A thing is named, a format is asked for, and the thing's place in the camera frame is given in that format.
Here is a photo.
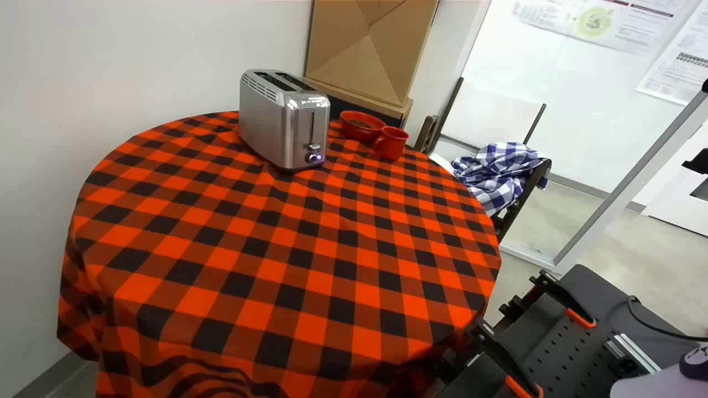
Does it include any orange black plaid tablecloth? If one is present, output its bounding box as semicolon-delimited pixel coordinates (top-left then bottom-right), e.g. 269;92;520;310
56;108;504;398

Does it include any black perforated cart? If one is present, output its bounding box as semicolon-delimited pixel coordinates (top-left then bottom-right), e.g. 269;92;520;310
433;262;708;398

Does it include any grey metal pole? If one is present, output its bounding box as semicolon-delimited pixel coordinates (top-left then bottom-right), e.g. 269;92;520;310
550;77;708;269

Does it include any silver two-slot toaster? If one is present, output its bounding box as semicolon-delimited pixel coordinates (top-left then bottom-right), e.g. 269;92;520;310
236;67;334;172

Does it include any red bowl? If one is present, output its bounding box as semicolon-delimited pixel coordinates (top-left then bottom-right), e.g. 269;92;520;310
339;108;387;145

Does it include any blue white checkered cloth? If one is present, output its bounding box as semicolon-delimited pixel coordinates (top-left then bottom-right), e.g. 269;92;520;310
448;140;549;219

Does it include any wide wall poster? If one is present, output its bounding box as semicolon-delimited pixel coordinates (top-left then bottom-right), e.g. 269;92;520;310
510;0;703;56

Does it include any black metal folding frame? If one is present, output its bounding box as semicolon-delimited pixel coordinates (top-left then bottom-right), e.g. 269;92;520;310
412;75;556;244

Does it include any round dark knob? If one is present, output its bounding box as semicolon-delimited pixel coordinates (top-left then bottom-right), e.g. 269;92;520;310
676;341;708;382

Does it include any text wall poster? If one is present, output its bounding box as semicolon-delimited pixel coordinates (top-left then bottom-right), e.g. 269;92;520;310
635;0;708;108

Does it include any black wall bracket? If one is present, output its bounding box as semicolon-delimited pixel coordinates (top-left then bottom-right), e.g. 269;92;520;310
682;145;708;204

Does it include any large cardboard box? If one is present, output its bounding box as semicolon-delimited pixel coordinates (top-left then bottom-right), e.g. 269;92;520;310
301;0;442;122

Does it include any red mug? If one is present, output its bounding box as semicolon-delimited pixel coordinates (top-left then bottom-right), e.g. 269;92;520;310
371;124;412;163

